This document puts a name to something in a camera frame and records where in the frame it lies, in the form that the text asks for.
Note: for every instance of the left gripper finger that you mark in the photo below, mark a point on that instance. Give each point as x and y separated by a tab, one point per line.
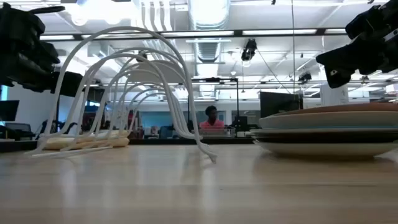
66	84

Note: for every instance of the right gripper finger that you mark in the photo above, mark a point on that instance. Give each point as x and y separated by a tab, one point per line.
335	70

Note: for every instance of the tan divided plate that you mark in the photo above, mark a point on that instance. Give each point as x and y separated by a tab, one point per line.
357	108

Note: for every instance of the blue zigzag pattern plate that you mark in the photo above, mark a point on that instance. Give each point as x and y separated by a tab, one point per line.
326	120

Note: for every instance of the white teal leaf plate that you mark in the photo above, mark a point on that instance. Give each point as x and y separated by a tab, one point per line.
326	149

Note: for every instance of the white cabinet with knobs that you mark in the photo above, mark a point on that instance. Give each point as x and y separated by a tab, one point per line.
334	95

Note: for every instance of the black computer monitor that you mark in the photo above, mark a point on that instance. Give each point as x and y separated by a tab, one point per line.
8	110
276	104

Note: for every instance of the beige wooden rack base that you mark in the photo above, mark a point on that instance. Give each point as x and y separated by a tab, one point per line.
93	143

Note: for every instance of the person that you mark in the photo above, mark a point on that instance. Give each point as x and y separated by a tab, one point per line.
212	124

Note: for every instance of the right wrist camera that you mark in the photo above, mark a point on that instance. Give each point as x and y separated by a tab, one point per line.
363	25

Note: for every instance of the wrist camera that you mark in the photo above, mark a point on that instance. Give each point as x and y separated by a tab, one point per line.
18	21
363	25

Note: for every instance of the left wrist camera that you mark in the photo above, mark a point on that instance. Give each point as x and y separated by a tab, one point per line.
18	21

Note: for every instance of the black table frame rail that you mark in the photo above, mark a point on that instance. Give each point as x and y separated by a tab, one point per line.
18	146

